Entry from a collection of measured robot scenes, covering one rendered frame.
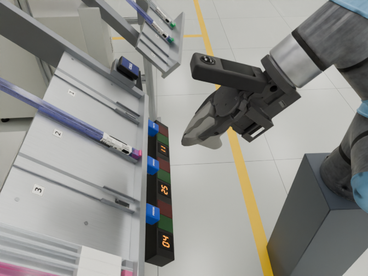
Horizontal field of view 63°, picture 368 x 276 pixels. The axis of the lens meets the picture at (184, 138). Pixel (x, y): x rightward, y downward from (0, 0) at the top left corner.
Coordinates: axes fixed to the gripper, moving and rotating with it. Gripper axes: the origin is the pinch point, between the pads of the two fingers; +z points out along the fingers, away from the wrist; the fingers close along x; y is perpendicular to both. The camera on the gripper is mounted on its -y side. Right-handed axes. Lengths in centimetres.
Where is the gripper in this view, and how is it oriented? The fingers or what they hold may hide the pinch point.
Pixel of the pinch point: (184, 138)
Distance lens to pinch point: 54.4
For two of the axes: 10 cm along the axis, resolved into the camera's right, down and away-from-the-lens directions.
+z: -6.8, 5.6, 4.7
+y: 7.3, 4.6, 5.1
